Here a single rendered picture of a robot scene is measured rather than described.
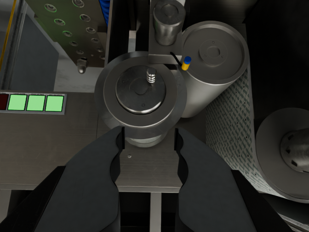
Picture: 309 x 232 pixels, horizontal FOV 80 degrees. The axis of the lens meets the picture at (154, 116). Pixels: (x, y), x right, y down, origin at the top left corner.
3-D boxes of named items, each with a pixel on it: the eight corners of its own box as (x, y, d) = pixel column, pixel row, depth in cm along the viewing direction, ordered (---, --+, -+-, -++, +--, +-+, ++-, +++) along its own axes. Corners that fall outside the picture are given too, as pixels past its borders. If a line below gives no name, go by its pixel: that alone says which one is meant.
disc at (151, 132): (186, 52, 31) (188, 140, 28) (185, 53, 32) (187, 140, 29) (98, 49, 31) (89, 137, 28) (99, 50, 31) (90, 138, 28)
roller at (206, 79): (246, 21, 33) (252, 86, 30) (203, 80, 57) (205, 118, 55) (178, 18, 32) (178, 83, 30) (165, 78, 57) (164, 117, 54)
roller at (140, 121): (177, 57, 30) (178, 128, 28) (164, 103, 55) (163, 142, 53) (105, 55, 30) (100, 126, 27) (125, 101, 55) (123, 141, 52)
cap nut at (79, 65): (86, 59, 63) (84, 71, 62) (89, 64, 67) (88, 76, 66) (75, 58, 63) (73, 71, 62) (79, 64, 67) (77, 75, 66)
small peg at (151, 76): (154, 77, 25) (145, 73, 25) (153, 85, 28) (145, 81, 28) (158, 68, 25) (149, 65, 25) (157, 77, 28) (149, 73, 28)
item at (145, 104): (105, 84, 28) (144, 55, 29) (107, 89, 30) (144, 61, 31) (136, 122, 26) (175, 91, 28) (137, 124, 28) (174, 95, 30)
